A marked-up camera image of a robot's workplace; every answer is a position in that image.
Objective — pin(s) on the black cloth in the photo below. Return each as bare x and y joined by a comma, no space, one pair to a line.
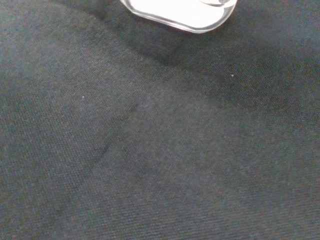
160,140

